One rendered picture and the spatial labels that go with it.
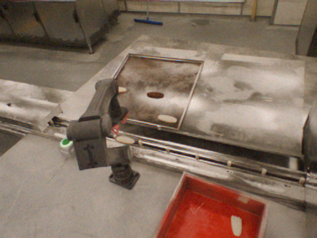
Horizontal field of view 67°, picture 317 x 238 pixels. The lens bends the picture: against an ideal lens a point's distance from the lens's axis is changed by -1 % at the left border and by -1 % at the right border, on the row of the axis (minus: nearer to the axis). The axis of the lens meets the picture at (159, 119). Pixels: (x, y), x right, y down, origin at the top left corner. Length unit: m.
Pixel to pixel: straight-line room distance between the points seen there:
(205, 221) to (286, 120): 0.59
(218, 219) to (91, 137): 0.58
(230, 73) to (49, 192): 1.08
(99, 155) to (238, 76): 0.95
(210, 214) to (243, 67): 0.82
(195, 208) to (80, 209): 0.47
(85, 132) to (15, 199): 0.70
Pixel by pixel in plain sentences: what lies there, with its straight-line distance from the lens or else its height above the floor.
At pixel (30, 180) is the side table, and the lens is 1.31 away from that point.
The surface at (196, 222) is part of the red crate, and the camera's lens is 0.99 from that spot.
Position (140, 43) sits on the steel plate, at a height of 0.82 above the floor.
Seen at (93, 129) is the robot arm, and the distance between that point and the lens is 0.64.
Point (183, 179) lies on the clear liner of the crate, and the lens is 0.96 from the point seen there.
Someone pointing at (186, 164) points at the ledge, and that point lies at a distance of 1.08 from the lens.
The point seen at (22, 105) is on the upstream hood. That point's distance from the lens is 1.61.
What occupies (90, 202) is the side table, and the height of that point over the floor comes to 0.82.
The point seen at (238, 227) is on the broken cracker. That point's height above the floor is 0.83.
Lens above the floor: 1.73
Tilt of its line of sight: 43 degrees down
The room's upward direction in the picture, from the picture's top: 8 degrees counter-clockwise
